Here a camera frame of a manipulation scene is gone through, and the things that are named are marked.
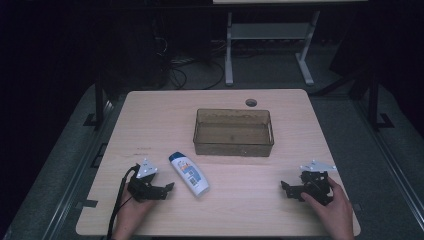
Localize black metal stand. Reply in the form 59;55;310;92
349;71;395;132
83;74;116;128

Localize person's left hand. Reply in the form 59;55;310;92
111;182;158;240

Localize person's right hand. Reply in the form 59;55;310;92
300;175;356;240

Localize transparent brown plastic box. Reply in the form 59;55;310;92
192;108;275;158

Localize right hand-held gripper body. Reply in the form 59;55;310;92
287;159;338;206

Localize black cable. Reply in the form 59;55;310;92
106;163;141;240

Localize white and blue bottle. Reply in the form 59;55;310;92
168;151;211;198

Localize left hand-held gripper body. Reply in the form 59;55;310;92
126;158;168;203

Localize black floor cables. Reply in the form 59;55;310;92
154;36;228;91

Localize white metal desk frame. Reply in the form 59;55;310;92
224;10;321;87

